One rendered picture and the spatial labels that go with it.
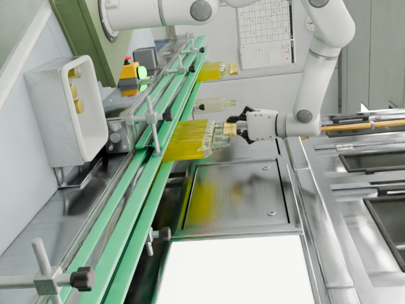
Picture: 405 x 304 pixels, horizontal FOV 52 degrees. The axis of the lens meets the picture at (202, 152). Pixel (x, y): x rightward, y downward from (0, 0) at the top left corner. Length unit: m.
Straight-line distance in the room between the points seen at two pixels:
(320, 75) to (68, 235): 0.79
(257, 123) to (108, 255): 0.77
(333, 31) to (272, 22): 5.92
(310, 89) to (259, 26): 5.84
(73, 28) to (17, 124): 0.36
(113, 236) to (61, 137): 0.28
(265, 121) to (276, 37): 5.75
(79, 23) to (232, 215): 0.64
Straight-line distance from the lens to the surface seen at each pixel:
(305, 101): 1.24
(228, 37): 7.07
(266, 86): 7.23
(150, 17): 1.19
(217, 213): 1.15
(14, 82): 0.93
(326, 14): 1.12
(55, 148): 0.99
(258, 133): 1.38
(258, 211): 1.14
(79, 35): 1.17
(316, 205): 1.17
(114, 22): 1.22
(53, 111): 0.96
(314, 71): 1.24
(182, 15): 1.17
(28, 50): 1.01
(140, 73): 1.51
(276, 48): 7.11
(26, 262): 0.79
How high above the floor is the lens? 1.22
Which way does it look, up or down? 7 degrees down
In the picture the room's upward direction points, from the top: 85 degrees clockwise
